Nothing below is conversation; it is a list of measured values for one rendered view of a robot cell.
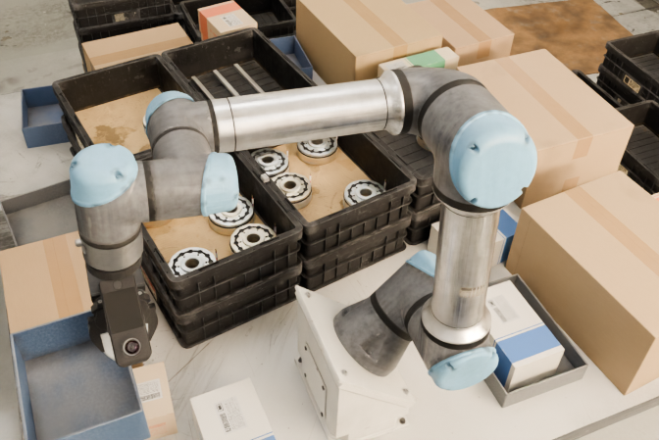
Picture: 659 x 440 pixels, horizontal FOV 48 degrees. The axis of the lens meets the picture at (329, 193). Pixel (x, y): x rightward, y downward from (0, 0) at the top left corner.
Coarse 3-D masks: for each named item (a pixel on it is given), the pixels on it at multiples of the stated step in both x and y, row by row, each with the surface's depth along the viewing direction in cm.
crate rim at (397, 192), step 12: (372, 144) 175; (384, 156) 172; (396, 168) 169; (276, 192) 161; (384, 192) 162; (396, 192) 163; (408, 192) 165; (288, 204) 158; (360, 204) 159; (372, 204) 160; (300, 216) 156; (336, 216) 156; (348, 216) 158; (312, 228) 154; (324, 228) 156
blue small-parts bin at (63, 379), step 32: (64, 320) 109; (32, 352) 110; (64, 352) 112; (96, 352) 112; (32, 384) 108; (64, 384) 108; (96, 384) 108; (128, 384) 108; (32, 416) 103; (64, 416) 104; (96, 416) 104; (128, 416) 97
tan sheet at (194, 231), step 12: (156, 228) 166; (168, 228) 166; (180, 228) 166; (192, 228) 166; (204, 228) 166; (156, 240) 163; (168, 240) 163; (180, 240) 163; (192, 240) 163; (204, 240) 163; (216, 240) 164; (228, 240) 164; (168, 252) 160; (228, 252) 161; (168, 264) 158
